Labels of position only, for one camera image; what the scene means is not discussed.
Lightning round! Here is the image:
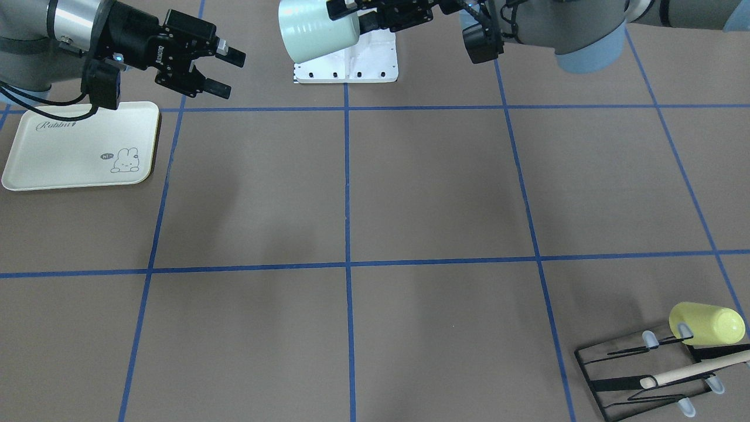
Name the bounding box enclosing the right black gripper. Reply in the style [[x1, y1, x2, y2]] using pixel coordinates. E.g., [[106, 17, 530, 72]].
[[105, 2, 246, 99]]

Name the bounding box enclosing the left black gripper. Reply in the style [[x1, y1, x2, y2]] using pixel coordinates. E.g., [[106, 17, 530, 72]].
[[326, 1, 469, 35]]

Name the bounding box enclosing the pale green cup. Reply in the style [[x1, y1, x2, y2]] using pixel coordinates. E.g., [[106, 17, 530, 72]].
[[278, 1, 360, 63]]

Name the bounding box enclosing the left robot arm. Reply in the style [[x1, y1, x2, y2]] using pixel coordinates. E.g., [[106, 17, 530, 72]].
[[325, 1, 748, 74]]

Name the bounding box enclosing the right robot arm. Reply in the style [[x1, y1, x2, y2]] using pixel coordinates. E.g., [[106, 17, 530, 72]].
[[1, 1, 246, 110]]

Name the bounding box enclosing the cream rabbit tray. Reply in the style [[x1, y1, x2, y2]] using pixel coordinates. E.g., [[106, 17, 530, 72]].
[[2, 101, 161, 190]]

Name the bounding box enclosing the yellow cup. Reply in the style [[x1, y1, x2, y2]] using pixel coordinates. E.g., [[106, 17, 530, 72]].
[[668, 302, 746, 346]]

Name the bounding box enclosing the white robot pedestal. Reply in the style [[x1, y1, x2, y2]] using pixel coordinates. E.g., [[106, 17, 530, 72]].
[[293, 30, 399, 84]]

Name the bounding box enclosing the black camera cable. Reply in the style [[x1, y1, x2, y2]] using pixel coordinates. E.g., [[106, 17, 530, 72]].
[[0, 76, 100, 122]]

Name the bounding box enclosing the black wire cup rack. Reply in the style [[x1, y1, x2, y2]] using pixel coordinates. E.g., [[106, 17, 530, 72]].
[[574, 325, 748, 421]]

